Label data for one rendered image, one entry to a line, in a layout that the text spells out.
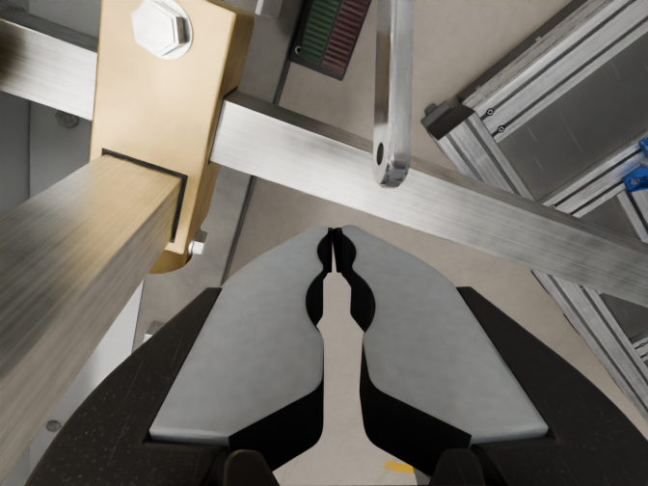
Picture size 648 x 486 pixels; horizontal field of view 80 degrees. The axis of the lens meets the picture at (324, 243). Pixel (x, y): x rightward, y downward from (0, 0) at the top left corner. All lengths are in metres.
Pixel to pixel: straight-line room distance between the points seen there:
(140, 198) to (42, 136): 0.36
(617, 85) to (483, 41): 0.30
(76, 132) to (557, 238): 0.45
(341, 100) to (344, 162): 0.87
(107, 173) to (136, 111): 0.03
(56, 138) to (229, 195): 0.21
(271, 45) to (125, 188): 0.20
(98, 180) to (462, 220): 0.17
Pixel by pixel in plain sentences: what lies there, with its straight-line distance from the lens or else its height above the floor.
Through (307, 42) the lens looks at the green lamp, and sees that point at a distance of 0.34.
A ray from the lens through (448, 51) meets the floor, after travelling 1.09.
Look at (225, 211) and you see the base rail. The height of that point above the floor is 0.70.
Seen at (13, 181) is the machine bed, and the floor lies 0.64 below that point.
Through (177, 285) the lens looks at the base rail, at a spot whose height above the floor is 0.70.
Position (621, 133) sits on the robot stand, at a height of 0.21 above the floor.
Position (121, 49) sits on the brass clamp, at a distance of 0.19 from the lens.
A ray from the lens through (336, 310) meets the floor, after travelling 1.34.
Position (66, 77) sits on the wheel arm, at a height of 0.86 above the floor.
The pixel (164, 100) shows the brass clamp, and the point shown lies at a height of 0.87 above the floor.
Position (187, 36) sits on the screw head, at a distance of 0.18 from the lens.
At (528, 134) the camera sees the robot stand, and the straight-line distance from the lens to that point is 0.96.
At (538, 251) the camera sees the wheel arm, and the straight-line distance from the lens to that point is 0.24.
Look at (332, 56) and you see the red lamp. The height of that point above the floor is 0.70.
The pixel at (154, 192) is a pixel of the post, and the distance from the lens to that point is 0.17.
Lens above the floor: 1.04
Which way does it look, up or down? 61 degrees down
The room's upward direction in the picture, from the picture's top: 179 degrees clockwise
